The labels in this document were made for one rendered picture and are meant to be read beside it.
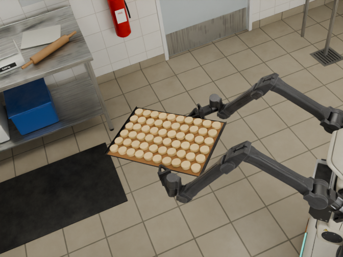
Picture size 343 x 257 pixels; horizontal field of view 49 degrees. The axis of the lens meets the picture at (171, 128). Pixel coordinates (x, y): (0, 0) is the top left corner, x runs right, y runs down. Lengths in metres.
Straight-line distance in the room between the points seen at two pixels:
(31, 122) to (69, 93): 0.54
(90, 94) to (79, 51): 0.70
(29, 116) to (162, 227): 1.51
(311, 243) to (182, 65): 2.42
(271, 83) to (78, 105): 2.24
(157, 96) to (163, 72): 0.38
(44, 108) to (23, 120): 0.21
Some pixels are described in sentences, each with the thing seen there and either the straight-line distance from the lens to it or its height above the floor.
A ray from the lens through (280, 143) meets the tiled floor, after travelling 3.38.
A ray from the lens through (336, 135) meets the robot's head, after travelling 1.82.
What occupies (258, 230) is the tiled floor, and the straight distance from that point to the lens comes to 2.91.
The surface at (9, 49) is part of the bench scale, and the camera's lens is 3.34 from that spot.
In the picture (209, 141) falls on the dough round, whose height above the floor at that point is 1.02.
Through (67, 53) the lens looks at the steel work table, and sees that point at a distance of 3.19.
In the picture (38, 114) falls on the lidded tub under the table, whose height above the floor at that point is 0.40.
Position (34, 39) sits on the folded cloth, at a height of 0.89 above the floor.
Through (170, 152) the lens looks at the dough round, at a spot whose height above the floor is 1.00.
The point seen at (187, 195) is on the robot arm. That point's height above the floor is 1.02.
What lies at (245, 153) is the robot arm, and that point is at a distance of 1.55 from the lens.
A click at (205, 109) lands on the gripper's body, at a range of 2.23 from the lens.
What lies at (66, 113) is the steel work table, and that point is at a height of 0.23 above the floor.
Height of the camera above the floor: 2.58
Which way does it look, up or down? 47 degrees down
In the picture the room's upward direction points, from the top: 11 degrees counter-clockwise
